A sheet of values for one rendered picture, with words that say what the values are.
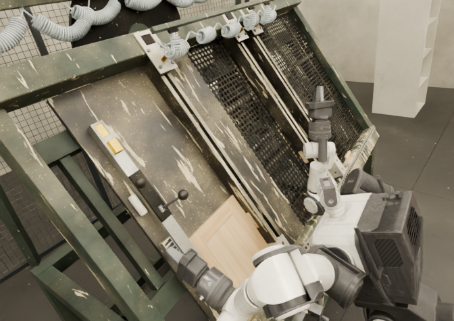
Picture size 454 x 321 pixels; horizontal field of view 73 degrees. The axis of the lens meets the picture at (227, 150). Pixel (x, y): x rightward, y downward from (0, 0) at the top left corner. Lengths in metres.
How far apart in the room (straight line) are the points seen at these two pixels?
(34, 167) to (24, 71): 0.29
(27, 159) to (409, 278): 1.14
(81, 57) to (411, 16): 4.23
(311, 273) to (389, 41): 4.43
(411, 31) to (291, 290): 4.43
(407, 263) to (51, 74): 1.19
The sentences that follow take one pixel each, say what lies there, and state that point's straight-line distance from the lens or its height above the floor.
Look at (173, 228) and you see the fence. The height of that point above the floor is 1.31.
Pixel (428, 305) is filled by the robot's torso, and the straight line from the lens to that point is 1.26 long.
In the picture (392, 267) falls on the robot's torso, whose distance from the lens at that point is 1.04.
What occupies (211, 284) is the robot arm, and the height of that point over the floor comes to 1.36.
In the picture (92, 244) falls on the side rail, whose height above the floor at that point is 1.43.
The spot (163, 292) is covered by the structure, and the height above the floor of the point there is 1.13.
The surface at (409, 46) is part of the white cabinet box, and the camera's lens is 4.90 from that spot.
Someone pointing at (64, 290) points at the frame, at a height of 0.79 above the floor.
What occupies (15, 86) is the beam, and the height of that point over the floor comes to 1.89.
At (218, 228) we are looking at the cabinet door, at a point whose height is 1.19.
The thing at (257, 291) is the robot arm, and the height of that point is 1.50.
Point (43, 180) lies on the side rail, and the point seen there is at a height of 1.63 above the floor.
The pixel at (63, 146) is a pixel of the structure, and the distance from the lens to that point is 1.19.
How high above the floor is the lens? 2.05
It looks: 28 degrees down
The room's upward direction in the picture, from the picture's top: 10 degrees counter-clockwise
